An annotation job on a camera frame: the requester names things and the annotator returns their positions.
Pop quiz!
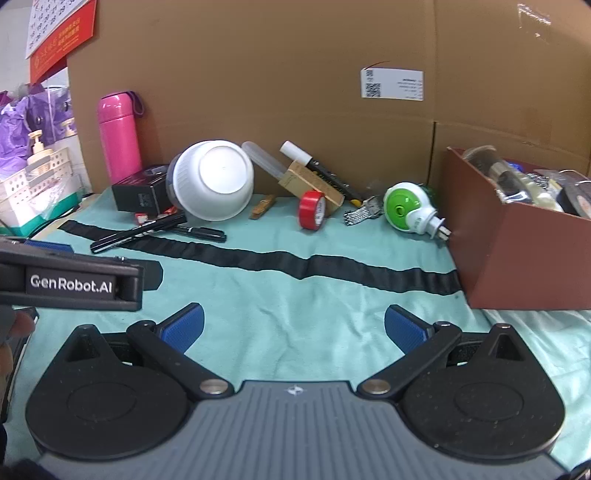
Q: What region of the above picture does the small red item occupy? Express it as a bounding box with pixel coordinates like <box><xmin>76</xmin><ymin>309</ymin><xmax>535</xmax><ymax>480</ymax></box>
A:
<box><xmin>134</xmin><ymin>208</ymin><xmax>178</xmax><ymax>223</ymax></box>

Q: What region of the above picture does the black marker with white cap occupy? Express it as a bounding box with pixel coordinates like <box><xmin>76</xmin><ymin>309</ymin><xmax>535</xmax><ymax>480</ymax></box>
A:
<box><xmin>279</xmin><ymin>141</ymin><xmax>363</xmax><ymax>206</ymax></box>

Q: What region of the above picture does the brown box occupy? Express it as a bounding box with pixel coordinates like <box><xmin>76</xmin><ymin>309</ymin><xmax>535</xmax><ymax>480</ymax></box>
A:
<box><xmin>445</xmin><ymin>147</ymin><xmax>591</xmax><ymax>311</ymax></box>

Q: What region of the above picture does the black fabric strip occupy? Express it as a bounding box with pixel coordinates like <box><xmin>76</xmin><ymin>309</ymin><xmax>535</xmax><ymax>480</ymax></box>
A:
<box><xmin>60</xmin><ymin>220</ymin><xmax>462</xmax><ymax>296</ymax></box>

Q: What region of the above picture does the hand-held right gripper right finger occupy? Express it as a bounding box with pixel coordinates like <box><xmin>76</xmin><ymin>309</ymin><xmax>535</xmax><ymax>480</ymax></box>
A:
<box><xmin>356</xmin><ymin>305</ymin><xmax>527</xmax><ymax>401</ymax></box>

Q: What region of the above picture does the wooden block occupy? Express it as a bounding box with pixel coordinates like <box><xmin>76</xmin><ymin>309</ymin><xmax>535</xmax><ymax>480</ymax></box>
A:
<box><xmin>278</xmin><ymin>161</ymin><xmax>345</xmax><ymax>217</ymax></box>

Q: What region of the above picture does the beige pump bottle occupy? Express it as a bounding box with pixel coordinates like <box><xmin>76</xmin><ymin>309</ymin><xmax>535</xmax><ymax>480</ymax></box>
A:
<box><xmin>28</xmin><ymin>130</ymin><xmax>52</xmax><ymax>165</ymax></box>

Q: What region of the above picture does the dark cylindrical jar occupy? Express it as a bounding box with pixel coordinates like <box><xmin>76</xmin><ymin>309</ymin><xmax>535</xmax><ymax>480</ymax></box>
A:
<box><xmin>485</xmin><ymin>159</ymin><xmax>529</xmax><ymax>204</ymax></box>

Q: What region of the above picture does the teal cloth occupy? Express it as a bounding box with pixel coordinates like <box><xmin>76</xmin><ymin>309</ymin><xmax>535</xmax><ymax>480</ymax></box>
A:
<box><xmin>4</xmin><ymin>185</ymin><xmax>591</xmax><ymax>468</ymax></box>

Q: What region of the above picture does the green and white plug-in device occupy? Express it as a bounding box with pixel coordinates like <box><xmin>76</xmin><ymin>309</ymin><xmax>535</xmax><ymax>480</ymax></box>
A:
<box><xmin>383</xmin><ymin>181</ymin><xmax>451</xmax><ymax>241</ymax></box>

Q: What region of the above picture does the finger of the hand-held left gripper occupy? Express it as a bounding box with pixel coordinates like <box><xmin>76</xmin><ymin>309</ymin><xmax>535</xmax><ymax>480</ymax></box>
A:
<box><xmin>0</xmin><ymin>236</ymin><xmax>75</xmax><ymax>254</ymax></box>

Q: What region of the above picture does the metal watch band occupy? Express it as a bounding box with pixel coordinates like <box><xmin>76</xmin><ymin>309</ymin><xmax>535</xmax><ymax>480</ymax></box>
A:
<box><xmin>343</xmin><ymin>196</ymin><xmax>385</xmax><ymax>227</ymax></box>

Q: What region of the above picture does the green box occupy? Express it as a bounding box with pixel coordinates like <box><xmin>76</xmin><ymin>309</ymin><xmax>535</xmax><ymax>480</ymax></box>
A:
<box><xmin>0</xmin><ymin>191</ymin><xmax>85</xmax><ymax>237</ymax></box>

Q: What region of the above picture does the long black pen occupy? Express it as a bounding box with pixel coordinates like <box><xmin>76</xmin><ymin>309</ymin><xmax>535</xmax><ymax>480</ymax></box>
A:
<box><xmin>90</xmin><ymin>213</ymin><xmax>188</xmax><ymax>254</ymax></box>

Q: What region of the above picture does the white perforated basket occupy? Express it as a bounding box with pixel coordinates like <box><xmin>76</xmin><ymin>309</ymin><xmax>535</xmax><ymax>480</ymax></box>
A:
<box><xmin>0</xmin><ymin>148</ymin><xmax>77</xmax><ymax>227</ymax></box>

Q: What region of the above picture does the purple plastic bag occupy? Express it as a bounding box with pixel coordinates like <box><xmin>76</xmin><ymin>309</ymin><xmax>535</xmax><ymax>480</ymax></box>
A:
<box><xmin>0</xmin><ymin>83</ymin><xmax>75</xmax><ymax>172</ymax></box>

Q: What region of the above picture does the short black pen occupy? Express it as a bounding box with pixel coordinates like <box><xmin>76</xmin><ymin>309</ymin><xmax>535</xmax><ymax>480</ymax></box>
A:
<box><xmin>173</xmin><ymin>224</ymin><xmax>227</xmax><ymax>243</ymax></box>

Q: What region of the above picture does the clear plastic tube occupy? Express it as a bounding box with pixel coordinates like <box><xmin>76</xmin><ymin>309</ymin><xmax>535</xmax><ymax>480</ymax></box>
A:
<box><xmin>241</xmin><ymin>141</ymin><xmax>289</xmax><ymax>180</ymax></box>

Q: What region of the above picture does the black box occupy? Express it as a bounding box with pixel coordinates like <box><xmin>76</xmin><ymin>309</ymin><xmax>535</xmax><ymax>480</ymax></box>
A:
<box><xmin>112</xmin><ymin>164</ymin><xmax>174</xmax><ymax>216</ymax></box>

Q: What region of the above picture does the large cardboard sheet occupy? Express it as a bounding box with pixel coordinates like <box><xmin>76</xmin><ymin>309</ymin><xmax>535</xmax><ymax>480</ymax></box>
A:
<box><xmin>67</xmin><ymin>0</ymin><xmax>591</xmax><ymax>217</ymax></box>

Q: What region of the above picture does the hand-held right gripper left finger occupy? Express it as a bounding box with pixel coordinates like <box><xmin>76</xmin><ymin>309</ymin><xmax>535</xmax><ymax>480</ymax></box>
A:
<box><xmin>62</xmin><ymin>302</ymin><xmax>234</xmax><ymax>401</ymax></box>

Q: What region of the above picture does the red tape roll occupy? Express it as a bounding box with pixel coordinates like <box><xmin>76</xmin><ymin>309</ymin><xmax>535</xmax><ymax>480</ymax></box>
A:
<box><xmin>298</xmin><ymin>190</ymin><xmax>327</xmax><ymax>230</ymax></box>

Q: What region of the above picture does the person's left hand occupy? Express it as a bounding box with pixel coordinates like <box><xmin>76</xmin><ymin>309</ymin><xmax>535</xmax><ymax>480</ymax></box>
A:
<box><xmin>0</xmin><ymin>310</ymin><xmax>37</xmax><ymax>370</ymax></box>

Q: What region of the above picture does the black round item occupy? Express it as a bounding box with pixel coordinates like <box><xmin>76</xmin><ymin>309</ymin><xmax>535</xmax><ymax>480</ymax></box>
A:
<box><xmin>556</xmin><ymin>178</ymin><xmax>591</xmax><ymax>217</ymax></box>

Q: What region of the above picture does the pink thermos bottle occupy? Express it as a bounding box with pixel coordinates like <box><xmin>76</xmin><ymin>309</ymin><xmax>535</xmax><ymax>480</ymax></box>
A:
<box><xmin>97</xmin><ymin>91</ymin><xmax>145</xmax><ymax>185</ymax></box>

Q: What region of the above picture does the red and white wall calendar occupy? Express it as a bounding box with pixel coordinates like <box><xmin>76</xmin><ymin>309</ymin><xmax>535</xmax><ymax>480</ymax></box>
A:
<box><xmin>25</xmin><ymin>0</ymin><xmax>100</xmax><ymax>85</ymax></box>

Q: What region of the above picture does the white paper label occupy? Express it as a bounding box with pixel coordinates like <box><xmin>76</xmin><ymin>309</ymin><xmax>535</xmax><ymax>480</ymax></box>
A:
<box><xmin>360</xmin><ymin>68</ymin><xmax>424</xmax><ymax>101</ymax></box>

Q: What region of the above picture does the wooden clothespin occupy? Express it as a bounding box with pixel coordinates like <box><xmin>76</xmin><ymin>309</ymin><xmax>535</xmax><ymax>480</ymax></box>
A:
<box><xmin>249</xmin><ymin>195</ymin><xmax>277</xmax><ymax>220</ymax></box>

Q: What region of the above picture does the white plastic bowl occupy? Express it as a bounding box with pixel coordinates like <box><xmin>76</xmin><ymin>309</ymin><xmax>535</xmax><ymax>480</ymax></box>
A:
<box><xmin>166</xmin><ymin>140</ymin><xmax>256</xmax><ymax>221</ymax></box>

